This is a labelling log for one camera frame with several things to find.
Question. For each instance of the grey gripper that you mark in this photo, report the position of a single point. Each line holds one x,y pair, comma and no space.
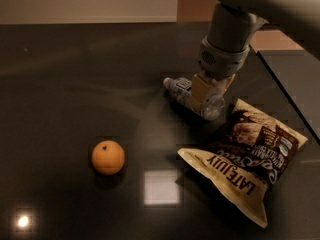
222,63

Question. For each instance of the blue plastic water bottle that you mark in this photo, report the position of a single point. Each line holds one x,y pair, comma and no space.
196,95

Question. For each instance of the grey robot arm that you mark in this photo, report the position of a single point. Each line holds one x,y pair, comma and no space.
225,48

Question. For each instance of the brown chip bag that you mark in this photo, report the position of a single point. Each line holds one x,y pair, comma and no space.
247,158

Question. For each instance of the orange fruit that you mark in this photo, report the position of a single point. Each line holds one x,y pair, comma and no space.
108,157

